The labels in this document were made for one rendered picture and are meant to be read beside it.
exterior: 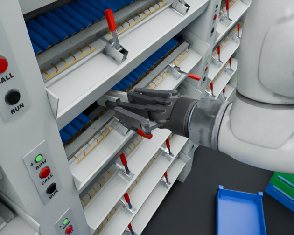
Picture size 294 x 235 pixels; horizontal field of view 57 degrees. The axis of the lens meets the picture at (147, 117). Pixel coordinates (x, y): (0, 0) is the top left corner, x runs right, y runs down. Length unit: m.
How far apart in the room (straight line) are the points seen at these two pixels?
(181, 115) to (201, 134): 0.05
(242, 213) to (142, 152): 0.72
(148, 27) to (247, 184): 1.09
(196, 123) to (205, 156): 1.11
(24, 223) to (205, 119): 0.36
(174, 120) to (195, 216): 0.91
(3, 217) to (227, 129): 0.39
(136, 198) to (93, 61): 0.58
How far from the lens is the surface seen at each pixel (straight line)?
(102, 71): 0.50
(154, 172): 1.02
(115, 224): 0.93
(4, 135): 0.37
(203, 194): 1.43
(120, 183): 0.78
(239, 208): 1.43
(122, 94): 0.60
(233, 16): 1.26
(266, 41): 0.38
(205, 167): 1.53
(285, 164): 0.46
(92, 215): 0.73
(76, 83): 0.47
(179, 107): 0.50
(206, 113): 0.47
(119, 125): 0.63
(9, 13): 0.33
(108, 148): 0.61
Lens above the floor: 1.19
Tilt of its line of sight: 42 degrees down
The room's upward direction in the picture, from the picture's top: straight up
